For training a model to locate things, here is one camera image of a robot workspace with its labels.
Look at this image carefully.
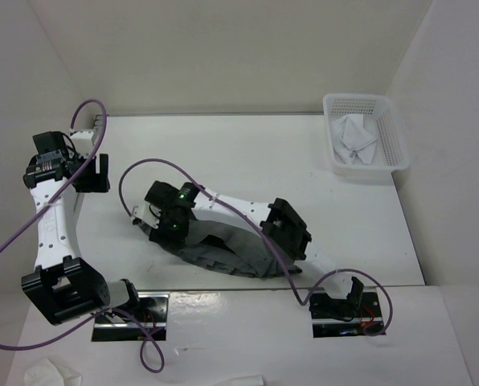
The grey pleated skirt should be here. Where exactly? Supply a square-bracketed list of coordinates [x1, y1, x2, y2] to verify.
[154, 220, 285, 279]

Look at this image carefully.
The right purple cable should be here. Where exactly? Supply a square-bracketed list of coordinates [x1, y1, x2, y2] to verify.
[117, 159, 393, 337]

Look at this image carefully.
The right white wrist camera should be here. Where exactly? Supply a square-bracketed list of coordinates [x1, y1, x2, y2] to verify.
[131, 202, 161, 229]

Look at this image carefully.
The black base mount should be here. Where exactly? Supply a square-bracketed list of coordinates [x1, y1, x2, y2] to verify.
[91, 293, 169, 343]
[309, 289, 385, 338]

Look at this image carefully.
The crumpled white tissue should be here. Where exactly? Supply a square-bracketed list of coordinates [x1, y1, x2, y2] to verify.
[23, 358, 82, 386]

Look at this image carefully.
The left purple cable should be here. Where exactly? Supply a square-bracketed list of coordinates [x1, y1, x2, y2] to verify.
[0, 99, 166, 373]

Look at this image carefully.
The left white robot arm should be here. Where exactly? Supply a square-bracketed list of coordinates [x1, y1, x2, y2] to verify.
[21, 130, 142, 325]

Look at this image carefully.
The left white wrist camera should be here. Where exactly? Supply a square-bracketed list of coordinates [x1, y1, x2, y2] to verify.
[69, 129, 100, 159]

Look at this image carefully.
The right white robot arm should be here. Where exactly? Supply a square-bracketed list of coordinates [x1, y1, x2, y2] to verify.
[132, 181, 312, 280]

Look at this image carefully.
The white plastic basket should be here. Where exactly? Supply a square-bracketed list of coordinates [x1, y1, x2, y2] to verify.
[323, 93, 409, 183]

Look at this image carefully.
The white cloth in basket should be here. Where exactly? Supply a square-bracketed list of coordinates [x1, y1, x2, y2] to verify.
[330, 113, 382, 166]

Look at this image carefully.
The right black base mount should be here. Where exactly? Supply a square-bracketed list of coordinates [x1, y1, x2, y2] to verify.
[309, 289, 385, 338]

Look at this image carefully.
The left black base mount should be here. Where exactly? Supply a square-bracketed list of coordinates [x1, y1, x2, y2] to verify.
[91, 293, 169, 343]

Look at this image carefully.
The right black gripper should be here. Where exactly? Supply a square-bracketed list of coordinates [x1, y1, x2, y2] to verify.
[149, 208, 190, 253]

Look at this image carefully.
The purple cable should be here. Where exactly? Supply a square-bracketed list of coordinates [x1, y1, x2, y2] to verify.
[0, 99, 166, 373]
[117, 159, 393, 337]

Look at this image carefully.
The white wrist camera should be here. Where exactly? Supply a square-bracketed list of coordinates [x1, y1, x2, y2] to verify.
[69, 129, 100, 159]
[131, 202, 161, 229]

